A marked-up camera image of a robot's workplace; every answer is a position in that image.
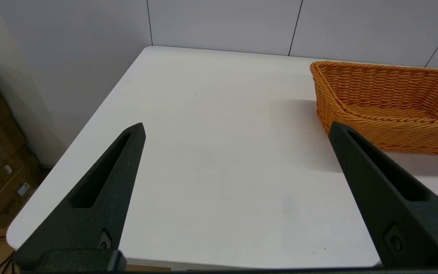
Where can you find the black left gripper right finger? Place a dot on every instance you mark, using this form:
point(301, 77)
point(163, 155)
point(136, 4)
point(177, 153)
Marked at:
point(432, 228)

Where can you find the orange wicker basket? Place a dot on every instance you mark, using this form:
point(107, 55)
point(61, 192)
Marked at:
point(386, 114)

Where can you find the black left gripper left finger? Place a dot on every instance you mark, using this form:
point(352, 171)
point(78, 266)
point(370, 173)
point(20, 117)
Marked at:
point(101, 220)

